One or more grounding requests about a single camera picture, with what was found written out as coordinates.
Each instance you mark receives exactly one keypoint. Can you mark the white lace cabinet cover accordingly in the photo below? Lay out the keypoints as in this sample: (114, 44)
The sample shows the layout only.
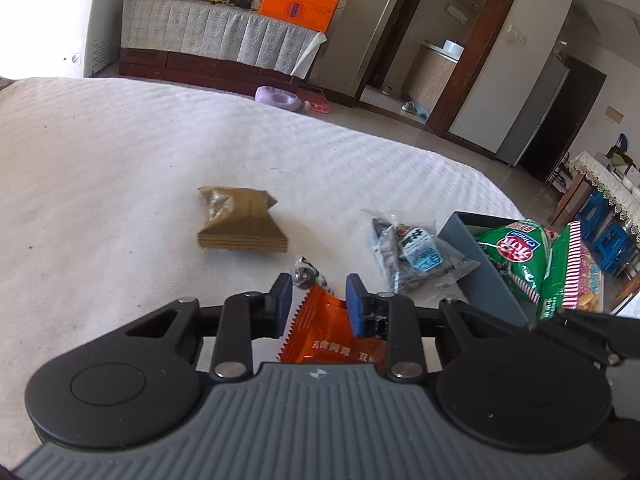
(215, 30)

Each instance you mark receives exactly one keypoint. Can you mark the blue plastic stool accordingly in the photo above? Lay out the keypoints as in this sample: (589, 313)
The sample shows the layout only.
(615, 250)
(587, 215)

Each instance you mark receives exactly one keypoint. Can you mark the clear bag of dark seeds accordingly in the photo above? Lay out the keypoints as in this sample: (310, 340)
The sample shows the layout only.
(425, 255)

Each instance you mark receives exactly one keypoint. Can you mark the grey cardboard box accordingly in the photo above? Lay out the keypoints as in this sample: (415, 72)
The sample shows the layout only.
(480, 285)

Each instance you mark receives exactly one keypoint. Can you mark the purple detergent bottle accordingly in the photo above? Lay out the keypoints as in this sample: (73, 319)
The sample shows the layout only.
(277, 97)

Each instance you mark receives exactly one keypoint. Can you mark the grey shoe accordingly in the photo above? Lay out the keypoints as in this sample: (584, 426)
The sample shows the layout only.
(410, 108)

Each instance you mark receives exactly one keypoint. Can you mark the dark wooden tv cabinet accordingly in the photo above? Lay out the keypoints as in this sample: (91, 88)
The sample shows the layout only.
(200, 70)

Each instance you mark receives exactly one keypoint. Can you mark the table with lace cloth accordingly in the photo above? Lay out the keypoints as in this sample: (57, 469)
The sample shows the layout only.
(600, 175)

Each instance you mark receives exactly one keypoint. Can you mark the wooden kitchen cabinet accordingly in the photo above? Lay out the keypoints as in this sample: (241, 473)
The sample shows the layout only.
(427, 80)

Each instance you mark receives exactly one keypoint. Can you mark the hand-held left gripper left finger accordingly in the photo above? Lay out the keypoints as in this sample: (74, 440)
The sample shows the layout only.
(282, 300)

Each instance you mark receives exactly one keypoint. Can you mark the white wall unit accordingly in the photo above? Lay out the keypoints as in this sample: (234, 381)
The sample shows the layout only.
(461, 12)

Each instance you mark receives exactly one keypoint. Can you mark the white container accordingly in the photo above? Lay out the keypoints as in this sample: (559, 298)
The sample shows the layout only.
(453, 48)

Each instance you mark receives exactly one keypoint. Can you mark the green shrimp snack bag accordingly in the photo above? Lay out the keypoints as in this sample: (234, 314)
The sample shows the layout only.
(555, 280)
(520, 255)

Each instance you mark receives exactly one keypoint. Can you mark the pink slipper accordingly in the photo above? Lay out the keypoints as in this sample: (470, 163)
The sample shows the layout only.
(317, 105)

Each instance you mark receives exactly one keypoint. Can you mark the small dark wrapped candy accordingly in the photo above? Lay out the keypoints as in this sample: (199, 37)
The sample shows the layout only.
(305, 277)

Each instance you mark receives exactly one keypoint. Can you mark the black power adapter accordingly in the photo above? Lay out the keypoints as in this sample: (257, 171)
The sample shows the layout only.
(242, 1)

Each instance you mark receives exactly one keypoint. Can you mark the orange snack packet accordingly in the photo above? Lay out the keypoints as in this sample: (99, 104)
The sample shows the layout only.
(325, 330)

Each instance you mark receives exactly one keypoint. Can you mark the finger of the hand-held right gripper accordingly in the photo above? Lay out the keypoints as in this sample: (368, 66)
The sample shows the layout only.
(600, 335)

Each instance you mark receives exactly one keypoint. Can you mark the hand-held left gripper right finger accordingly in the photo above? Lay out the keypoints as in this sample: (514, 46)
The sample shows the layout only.
(356, 305)

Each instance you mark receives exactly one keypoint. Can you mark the olive brown snack packet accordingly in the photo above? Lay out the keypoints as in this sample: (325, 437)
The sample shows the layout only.
(240, 225)

